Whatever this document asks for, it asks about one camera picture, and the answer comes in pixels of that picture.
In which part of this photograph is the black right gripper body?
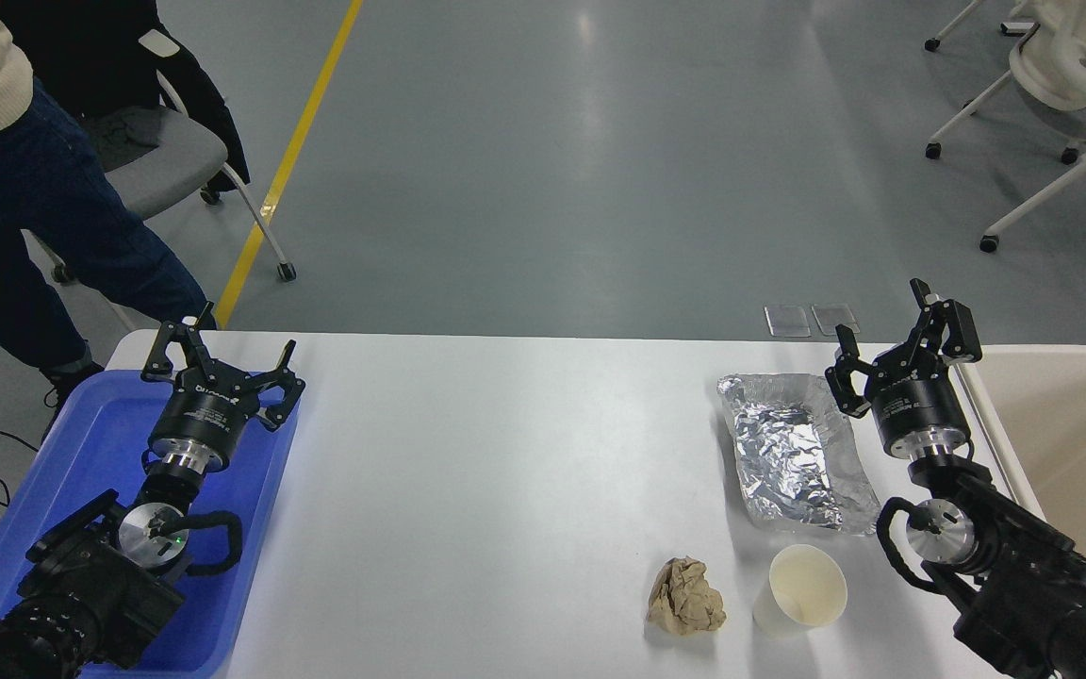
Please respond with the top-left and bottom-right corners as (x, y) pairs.
(867, 363), (971, 453)

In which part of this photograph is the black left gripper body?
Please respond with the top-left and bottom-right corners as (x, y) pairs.
(148, 372), (258, 463)

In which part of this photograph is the white paper cup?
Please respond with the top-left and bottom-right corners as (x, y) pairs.
(752, 544), (848, 638)

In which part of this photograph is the clear floor plate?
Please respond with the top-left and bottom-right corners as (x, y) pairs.
(812, 302), (862, 337)
(765, 304), (813, 339)

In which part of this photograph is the silver foil tray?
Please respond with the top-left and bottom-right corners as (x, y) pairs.
(716, 373), (883, 537)

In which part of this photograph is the blue plastic tray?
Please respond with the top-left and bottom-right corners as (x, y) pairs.
(0, 370), (301, 678)

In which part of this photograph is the large pale bin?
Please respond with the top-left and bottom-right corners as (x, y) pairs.
(953, 344), (1086, 619)

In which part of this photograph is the grey seat chair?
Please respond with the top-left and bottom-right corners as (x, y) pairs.
(25, 71), (299, 284)

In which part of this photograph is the person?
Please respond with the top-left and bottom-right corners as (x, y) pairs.
(0, 0), (220, 406)

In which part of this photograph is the crumpled tan paper ball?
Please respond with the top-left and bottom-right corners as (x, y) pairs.
(647, 556), (728, 637)

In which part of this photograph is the white wheeled chair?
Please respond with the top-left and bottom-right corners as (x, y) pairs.
(923, 0), (1086, 254)

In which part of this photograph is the black jacket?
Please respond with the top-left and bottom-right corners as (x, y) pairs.
(0, 0), (252, 195)

